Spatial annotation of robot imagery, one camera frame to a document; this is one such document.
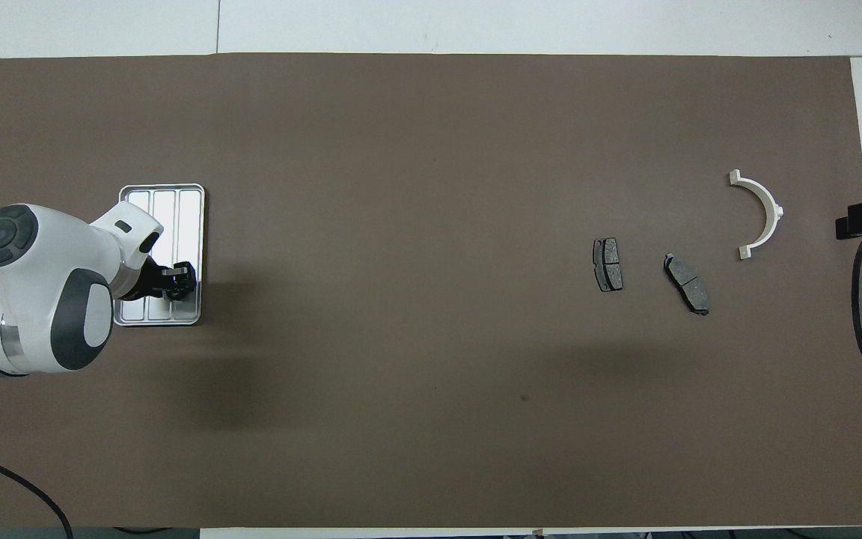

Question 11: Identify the brown table mat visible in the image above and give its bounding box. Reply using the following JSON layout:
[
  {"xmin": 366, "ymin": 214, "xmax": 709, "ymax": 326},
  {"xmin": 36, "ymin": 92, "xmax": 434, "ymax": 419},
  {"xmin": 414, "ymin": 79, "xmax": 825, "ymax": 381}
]
[{"xmin": 0, "ymin": 52, "xmax": 862, "ymax": 530}]

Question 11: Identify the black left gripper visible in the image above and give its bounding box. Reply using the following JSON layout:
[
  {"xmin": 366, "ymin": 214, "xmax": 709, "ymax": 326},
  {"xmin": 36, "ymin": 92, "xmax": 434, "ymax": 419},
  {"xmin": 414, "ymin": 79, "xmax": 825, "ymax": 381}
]
[{"xmin": 132, "ymin": 253, "xmax": 199, "ymax": 302}]

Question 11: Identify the silver metal tray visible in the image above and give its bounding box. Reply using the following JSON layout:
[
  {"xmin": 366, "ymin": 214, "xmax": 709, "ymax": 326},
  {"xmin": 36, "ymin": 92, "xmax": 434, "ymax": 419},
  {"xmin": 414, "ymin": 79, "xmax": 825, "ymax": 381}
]
[{"xmin": 112, "ymin": 183, "xmax": 207, "ymax": 328}]

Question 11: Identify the white semicircular bracket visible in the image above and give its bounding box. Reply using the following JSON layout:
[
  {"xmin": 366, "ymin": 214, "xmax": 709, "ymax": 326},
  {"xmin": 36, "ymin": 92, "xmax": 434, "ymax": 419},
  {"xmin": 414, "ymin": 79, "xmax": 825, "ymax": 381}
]
[{"xmin": 727, "ymin": 169, "xmax": 786, "ymax": 261}]

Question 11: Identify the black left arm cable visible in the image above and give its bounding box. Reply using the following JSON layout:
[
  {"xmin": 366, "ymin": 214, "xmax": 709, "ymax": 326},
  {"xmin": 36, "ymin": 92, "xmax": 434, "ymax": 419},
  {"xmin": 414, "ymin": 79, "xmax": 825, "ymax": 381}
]
[{"xmin": 0, "ymin": 448, "xmax": 74, "ymax": 539}]

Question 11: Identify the curved dark brake pad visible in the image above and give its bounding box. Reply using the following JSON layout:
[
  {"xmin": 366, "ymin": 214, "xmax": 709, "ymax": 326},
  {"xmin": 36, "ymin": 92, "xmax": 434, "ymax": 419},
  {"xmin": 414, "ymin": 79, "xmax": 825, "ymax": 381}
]
[{"xmin": 663, "ymin": 252, "xmax": 711, "ymax": 317}]

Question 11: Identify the rectangular dark brake pad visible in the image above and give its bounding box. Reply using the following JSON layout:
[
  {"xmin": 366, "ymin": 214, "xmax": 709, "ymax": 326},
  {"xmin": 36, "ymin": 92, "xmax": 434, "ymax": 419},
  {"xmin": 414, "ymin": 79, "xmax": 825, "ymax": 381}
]
[{"xmin": 592, "ymin": 237, "xmax": 625, "ymax": 293}]

